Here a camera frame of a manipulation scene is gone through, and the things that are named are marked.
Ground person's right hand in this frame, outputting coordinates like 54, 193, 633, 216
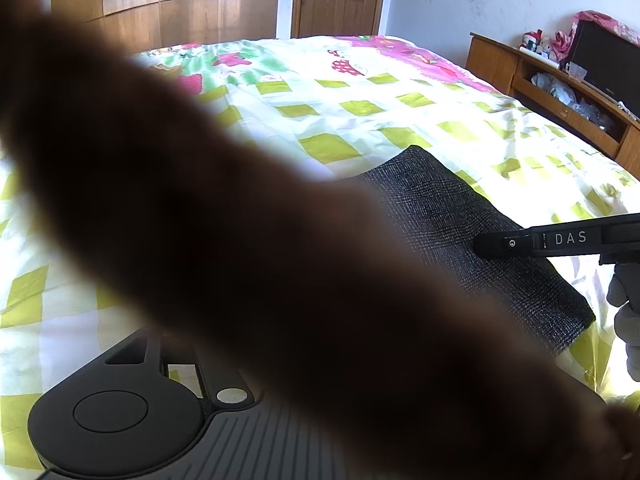
606, 262, 640, 383

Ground black television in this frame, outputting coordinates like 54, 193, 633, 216
564, 20, 640, 112

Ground wooden wardrobe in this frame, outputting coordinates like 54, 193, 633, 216
50, 0, 281, 60

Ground pink cloth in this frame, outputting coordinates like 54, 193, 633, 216
550, 9, 640, 62

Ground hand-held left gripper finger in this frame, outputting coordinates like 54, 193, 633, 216
102, 329, 258, 411

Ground red white plush toy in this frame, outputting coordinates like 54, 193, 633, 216
519, 29, 547, 57

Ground brown fuzzy cloth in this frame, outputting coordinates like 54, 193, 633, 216
0, 0, 640, 480

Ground printed checked blanket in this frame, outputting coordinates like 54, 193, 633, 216
0, 35, 640, 461

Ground white plastic bag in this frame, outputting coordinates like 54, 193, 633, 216
530, 72, 572, 109

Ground dark grey pants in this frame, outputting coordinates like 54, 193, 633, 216
350, 145, 597, 357

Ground wooden shelf cabinet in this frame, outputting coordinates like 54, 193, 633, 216
466, 31, 640, 179

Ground clear plastic bag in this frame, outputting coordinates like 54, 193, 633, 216
570, 100, 617, 134

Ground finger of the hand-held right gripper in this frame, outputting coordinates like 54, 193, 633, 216
472, 227, 546, 261

